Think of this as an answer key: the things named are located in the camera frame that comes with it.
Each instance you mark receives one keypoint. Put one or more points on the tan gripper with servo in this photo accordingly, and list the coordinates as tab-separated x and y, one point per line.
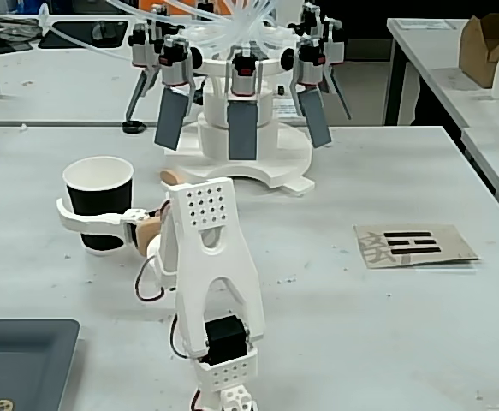
103	221

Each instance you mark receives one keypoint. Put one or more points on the black paper cup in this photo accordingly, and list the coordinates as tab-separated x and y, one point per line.
99	197

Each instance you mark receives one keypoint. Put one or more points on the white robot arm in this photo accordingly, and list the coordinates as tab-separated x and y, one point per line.
215	265

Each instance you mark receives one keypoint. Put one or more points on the black round lid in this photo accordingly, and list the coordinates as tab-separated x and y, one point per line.
133	126

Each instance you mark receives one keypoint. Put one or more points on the grey paddle dispenser unit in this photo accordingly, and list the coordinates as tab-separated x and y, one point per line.
140	51
171	120
315	120
242	132
336	47

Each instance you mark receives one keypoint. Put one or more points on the white dispenser machine base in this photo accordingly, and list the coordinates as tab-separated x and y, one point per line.
279	150

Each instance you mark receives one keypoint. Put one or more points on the white printed paper label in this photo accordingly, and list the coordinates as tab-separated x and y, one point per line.
285	108

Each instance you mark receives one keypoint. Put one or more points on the dark grey tray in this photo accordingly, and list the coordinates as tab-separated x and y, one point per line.
22	359

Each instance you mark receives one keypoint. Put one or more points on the clear plastic tube bundle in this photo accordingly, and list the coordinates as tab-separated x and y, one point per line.
236	21

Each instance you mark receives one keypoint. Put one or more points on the round gold sticker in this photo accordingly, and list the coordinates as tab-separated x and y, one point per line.
1	405

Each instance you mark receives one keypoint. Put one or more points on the cardboard card with black bars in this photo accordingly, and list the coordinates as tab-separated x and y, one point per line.
416	246

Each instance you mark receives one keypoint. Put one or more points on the white paper sheet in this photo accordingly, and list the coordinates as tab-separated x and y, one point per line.
426	25

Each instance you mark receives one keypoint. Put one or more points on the brown cardboard box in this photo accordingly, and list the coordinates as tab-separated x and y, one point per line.
484	47

